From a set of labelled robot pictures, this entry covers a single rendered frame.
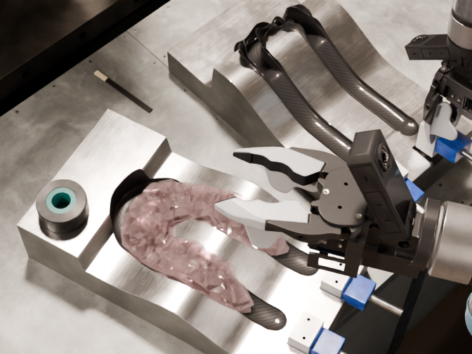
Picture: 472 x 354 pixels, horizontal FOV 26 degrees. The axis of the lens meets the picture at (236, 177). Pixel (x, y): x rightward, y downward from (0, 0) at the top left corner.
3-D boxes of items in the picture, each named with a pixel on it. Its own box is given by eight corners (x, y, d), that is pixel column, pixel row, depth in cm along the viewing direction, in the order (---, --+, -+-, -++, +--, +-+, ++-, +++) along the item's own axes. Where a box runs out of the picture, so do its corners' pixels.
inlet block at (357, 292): (406, 307, 162) (411, 293, 158) (392, 333, 160) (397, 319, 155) (332, 270, 166) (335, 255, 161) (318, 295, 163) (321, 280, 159)
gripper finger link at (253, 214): (213, 257, 101) (306, 258, 102) (214, 221, 97) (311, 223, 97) (213, 232, 103) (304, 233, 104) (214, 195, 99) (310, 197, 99)
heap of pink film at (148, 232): (296, 237, 165) (299, 213, 159) (242, 325, 157) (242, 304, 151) (161, 170, 172) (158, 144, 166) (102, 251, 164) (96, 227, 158)
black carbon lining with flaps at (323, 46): (423, 132, 175) (431, 100, 167) (357, 187, 169) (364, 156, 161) (281, 18, 188) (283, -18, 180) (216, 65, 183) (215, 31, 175)
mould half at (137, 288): (366, 270, 169) (374, 237, 160) (293, 401, 157) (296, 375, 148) (114, 144, 182) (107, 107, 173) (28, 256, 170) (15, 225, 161)
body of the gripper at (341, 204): (298, 267, 103) (416, 296, 101) (306, 215, 97) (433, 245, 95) (315, 209, 108) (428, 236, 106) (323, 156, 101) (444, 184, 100)
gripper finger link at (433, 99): (424, 127, 160) (441, 81, 155) (417, 122, 161) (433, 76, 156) (442, 119, 163) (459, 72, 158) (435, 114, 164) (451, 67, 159)
